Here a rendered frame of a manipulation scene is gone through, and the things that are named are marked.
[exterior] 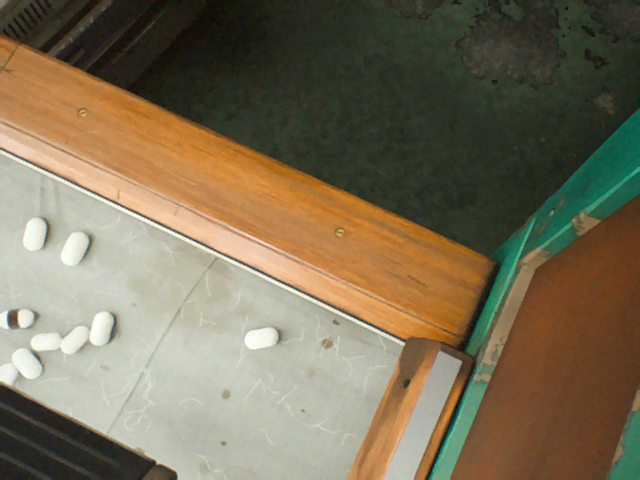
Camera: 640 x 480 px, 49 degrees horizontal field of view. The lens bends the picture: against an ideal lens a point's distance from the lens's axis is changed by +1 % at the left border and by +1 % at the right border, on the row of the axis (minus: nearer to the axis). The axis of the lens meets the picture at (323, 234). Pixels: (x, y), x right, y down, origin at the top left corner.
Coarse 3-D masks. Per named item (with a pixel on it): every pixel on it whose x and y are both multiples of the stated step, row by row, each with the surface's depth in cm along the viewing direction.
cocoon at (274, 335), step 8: (264, 328) 72; (272, 328) 72; (248, 336) 72; (256, 336) 71; (264, 336) 71; (272, 336) 72; (248, 344) 72; (256, 344) 71; (264, 344) 72; (272, 344) 72
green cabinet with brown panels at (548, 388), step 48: (624, 144) 45; (576, 192) 53; (624, 192) 42; (528, 240) 64; (576, 240) 52; (624, 240) 40; (528, 288) 61; (576, 288) 46; (624, 288) 36; (528, 336) 53; (576, 336) 41; (624, 336) 33; (480, 384) 59; (528, 384) 46; (576, 384) 37; (624, 384) 31; (480, 432) 54; (528, 432) 42; (576, 432) 34; (624, 432) 25
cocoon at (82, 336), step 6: (78, 330) 72; (84, 330) 72; (66, 336) 72; (72, 336) 72; (78, 336) 72; (84, 336) 72; (66, 342) 72; (72, 342) 72; (78, 342) 72; (84, 342) 72; (66, 348) 71; (72, 348) 72; (78, 348) 72
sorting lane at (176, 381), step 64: (0, 192) 78; (64, 192) 78; (0, 256) 76; (128, 256) 76; (192, 256) 76; (64, 320) 74; (128, 320) 74; (192, 320) 74; (256, 320) 74; (320, 320) 74; (64, 384) 72; (128, 384) 72; (192, 384) 72; (256, 384) 72; (320, 384) 72; (384, 384) 72; (192, 448) 71; (256, 448) 71; (320, 448) 71
